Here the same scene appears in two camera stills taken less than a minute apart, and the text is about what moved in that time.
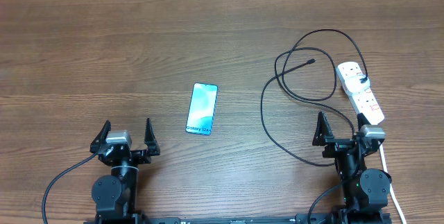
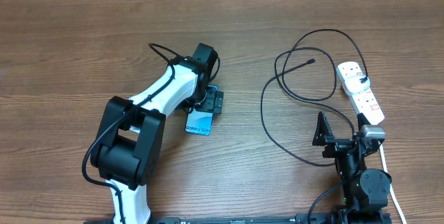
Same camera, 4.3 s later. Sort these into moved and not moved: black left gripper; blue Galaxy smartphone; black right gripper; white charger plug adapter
Moved: black left gripper
Not moved: white charger plug adapter; black right gripper; blue Galaxy smartphone
